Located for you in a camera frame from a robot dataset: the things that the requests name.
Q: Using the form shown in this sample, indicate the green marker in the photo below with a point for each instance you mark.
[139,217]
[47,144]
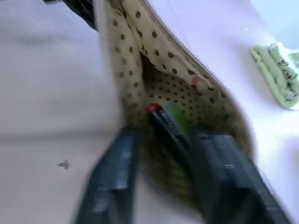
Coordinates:
[178,116]

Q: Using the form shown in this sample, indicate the green folded towel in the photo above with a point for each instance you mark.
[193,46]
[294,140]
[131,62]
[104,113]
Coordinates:
[278,74]

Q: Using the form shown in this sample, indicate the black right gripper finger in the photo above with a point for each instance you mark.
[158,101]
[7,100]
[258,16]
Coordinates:
[112,177]
[77,11]
[229,182]

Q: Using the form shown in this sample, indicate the black marker red cap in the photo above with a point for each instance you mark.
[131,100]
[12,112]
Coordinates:
[163,121]

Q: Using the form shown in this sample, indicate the grey plaid pouch dotted lining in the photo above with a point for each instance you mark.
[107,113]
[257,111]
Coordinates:
[149,77]

